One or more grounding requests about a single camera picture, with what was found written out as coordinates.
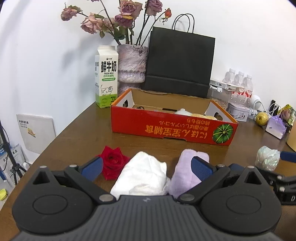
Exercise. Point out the white cloth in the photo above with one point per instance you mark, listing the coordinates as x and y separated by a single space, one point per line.
143 175

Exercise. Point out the flat white box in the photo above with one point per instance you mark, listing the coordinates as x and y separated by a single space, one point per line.
227 86

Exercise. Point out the black paper shopping bag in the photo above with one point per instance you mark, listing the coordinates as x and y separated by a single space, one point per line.
179 62

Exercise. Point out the iridescent plastic wrap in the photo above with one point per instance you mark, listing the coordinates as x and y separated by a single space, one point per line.
267 158

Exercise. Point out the yellow white plush toy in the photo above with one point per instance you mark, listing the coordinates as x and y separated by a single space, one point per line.
197 115

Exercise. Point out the purple textured glass vase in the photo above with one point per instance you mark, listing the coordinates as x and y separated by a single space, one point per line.
132 60

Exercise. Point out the colourful snack packet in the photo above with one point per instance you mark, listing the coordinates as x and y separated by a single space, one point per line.
288 114

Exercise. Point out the red orange cardboard box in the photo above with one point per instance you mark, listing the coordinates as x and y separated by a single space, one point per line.
152 114

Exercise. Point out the small white round device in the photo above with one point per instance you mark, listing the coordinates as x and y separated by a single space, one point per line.
255 102

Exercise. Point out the white green milk carton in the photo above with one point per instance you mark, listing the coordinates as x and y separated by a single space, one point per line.
106 75

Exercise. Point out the dried pink rose bouquet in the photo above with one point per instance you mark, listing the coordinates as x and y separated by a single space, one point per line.
121 26

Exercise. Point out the purple fluffy towel roll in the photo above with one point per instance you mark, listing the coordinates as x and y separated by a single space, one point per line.
183 178

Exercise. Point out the yellow thermos jug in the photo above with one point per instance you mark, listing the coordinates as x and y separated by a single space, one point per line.
291 141

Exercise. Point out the yellow green apple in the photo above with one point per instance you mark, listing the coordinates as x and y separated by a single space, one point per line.
262 119

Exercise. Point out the water bottle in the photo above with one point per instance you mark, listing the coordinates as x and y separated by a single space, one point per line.
248 90
229 76
238 79

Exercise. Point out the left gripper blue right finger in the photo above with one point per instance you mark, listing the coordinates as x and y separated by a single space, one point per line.
201 168

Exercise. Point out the middle water bottle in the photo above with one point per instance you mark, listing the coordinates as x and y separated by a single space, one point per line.
238 79

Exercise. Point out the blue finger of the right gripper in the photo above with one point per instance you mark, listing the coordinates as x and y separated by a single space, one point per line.
288 156

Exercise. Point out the right water bottle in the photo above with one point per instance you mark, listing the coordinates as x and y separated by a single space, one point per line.
248 90

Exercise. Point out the clear seed storage container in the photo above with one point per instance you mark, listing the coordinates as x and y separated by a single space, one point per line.
219 95

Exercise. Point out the left water bottle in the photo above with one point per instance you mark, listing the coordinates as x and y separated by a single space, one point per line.
229 76

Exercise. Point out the black light stand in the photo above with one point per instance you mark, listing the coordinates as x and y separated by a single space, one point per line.
16 169

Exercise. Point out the red artificial rose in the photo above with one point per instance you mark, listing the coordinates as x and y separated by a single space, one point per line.
113 162

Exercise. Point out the black charger plug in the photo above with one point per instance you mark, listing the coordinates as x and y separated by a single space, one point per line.
272 107

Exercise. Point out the purple tissue pack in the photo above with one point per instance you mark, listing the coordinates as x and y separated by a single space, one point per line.
276 127

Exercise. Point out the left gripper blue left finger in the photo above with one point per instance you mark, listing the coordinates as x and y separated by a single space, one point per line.
92 169

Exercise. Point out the small lavender tin box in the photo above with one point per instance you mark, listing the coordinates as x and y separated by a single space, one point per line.
239 112

